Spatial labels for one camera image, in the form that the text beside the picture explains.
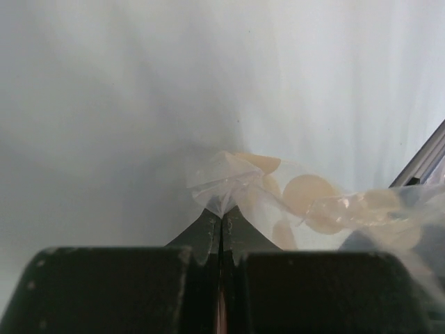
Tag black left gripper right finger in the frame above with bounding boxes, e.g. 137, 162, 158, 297
221, 209, 433, 333

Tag clear zip top bag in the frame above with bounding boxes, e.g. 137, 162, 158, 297
186, 151, 444, 276

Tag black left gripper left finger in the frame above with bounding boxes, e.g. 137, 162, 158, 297
1, 211, 221, 333

